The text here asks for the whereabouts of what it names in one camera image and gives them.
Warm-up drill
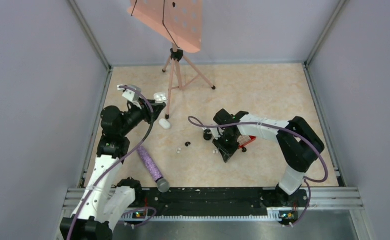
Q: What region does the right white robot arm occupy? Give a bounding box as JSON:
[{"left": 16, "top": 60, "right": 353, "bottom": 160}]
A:
[{"left": 211, "top": 109, "right": 325, "bottom": 206}]

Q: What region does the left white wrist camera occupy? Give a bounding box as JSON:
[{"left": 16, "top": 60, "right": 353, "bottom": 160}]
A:
[{"left": 117, "top": 85, "right": 141, "bottom": 109}]

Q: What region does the red plastic block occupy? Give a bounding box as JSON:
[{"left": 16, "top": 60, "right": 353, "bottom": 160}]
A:
[{"left": 237, "top": 135, "right": 256, "bottom": 149}]

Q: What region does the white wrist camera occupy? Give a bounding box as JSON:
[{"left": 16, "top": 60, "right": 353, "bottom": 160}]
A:
[
  {"left": 117, "top": 85, "right": 141, "bottom": 109},
  {"left": 210, "top": 127, "right": 224, "bottom": 140}
]

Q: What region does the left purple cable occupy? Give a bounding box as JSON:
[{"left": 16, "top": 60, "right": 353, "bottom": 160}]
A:
[{"left": 65, "top": 85, "right": 157, "bottom": 240}]

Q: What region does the purple glitter microphone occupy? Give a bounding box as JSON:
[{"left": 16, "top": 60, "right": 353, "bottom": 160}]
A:
[{"left": 137, "top": 146, "right": 170, "bottom": 193}]

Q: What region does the white earbud charging case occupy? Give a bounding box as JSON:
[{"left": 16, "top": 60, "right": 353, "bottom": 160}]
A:
[{"left": 153, "top": 92, "right": 168, "bottom": 103}]

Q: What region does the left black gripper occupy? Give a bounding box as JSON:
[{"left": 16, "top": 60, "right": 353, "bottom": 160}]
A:
[{"left": 119, "top": 97, "right": 165, "bottom": 136}]

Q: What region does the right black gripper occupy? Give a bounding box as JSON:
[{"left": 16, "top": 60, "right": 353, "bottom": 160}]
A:
[{"left": 213, "top": 131, "right": 240, "bottom": 162}]

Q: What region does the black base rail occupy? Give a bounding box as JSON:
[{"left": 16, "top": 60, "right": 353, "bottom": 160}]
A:
[{"left": 131, "top": 187, "right": 307, "bottom": 217}]

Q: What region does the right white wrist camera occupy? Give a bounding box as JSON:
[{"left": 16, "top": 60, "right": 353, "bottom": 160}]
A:
[{"left": 210, "top": 127, "right": 224, "bottom": 140}]

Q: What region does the pink music stand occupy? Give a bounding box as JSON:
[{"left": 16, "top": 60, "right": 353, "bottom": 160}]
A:
[{"left": 127, "top": 0, "right": 216, "bottom": 120}]

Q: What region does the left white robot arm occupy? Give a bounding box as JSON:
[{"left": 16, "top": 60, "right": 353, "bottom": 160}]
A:
[{"left": 59, "top": 100, "right": 166, "bottom": 240}]

